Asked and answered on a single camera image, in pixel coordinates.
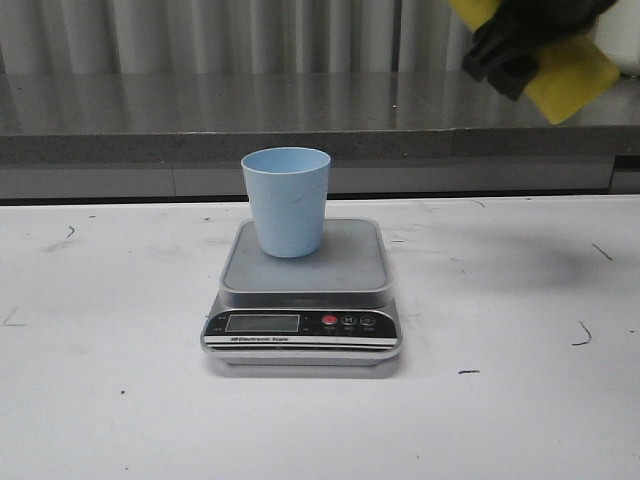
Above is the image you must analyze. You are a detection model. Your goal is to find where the silver electronic kitchen scale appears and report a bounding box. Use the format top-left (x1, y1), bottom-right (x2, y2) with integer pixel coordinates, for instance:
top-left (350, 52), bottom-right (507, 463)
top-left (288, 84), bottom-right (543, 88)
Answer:
top-left (200, 218), bottom-right (403, 378)

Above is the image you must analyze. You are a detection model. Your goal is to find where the yellow squeeze bottle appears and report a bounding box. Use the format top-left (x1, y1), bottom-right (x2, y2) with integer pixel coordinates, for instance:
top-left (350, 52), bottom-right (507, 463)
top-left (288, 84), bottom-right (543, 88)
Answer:
top-left (449, 1), bottom-right (620, 125)

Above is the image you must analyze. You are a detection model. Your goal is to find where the light blue plastic cup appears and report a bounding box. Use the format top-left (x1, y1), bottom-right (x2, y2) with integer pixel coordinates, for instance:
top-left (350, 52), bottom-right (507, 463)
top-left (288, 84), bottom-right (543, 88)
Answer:
top-left (241, 147), bottom-right (331, 258)

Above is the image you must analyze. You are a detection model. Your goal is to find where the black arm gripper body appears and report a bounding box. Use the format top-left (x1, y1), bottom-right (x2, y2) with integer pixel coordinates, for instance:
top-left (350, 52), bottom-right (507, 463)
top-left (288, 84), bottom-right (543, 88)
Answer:
top-left (493, 0), bottom-right (616, 50)

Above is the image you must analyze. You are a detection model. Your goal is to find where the white container in background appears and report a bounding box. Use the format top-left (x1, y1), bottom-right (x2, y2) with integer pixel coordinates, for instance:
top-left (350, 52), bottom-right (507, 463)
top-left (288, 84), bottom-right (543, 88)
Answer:
top-left (595, 0), bottom-right (640, 77)

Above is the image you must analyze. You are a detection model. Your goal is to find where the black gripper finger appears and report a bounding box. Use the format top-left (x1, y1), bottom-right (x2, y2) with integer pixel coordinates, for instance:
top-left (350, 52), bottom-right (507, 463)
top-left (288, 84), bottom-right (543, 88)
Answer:
top-left (462, 17), bottom-right (540, 101)

